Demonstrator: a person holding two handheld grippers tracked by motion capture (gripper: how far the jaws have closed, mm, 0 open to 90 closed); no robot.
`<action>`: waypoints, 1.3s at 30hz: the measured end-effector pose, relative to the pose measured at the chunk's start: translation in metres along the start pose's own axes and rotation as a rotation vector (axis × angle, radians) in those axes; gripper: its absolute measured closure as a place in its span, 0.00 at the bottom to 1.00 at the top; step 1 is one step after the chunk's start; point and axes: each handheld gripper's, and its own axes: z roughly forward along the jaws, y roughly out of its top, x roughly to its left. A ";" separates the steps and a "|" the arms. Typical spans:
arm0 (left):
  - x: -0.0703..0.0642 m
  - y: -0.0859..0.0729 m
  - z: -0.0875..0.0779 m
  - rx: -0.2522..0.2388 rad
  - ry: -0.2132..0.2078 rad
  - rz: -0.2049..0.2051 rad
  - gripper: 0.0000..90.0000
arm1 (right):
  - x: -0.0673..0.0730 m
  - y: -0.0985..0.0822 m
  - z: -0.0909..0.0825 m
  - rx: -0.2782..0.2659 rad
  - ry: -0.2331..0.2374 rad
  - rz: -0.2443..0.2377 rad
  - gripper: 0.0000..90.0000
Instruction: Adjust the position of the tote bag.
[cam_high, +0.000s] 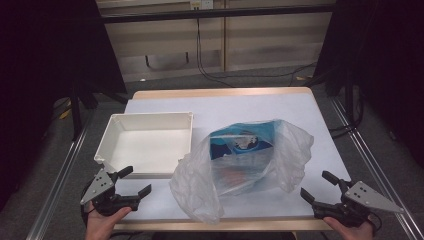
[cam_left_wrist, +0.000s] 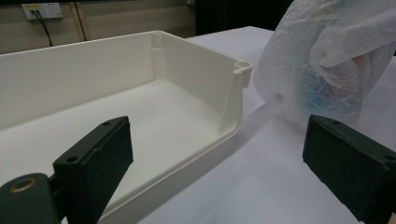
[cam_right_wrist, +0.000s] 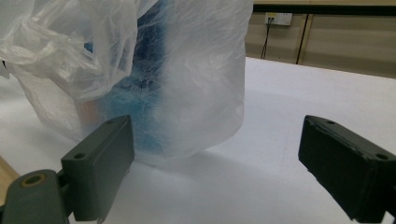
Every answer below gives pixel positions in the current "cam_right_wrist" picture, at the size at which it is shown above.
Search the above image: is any black power cable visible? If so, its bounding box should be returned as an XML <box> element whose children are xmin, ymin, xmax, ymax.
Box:
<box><xmin>260</xmin><ymin>18</ymin><xmax>273</xmax><ymax>61</ymax></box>

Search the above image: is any blue snack pouch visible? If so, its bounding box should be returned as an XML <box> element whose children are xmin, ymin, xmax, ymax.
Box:
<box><xmin>83</xmin><ymin>0</ymin><xmax>172</xmax><ymax>157</ymax></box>

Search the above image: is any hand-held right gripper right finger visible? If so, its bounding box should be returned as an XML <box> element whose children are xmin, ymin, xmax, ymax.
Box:
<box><xmin>298</xmin><ymin>114</ymin><xmax>396</xmax><ymax>224</ymax></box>

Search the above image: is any black vertical frame post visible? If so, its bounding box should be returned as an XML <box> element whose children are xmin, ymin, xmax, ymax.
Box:
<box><xmin>295</xmin><ymin>13</ymin><xmax>310</xmax><ymax>65</ymax></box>

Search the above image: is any white wall socket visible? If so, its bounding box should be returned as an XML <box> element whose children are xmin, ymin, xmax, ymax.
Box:
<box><xmin>264</xmin><ymin>12</ymin><xmax>293</xmax><ymax>27</ymax></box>

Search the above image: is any clear plastic bag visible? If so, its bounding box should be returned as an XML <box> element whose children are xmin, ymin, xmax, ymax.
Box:
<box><xmin>0</xmin><ymin>0</ymin><xmax>255</xmax><ymax>166</ymax></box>

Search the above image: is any black horizontal frame bar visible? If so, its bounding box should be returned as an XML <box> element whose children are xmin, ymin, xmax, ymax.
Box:
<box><xmin>252</xmin><ymin>3</ymin><xmax>396</xmax><ymax>18</ymax></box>

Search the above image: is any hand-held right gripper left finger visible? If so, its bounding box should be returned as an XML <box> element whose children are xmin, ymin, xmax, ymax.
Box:
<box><xmin>60</xmin><ymin>115</ymin><xmax>135</xmax><ymax>223</ymax></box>

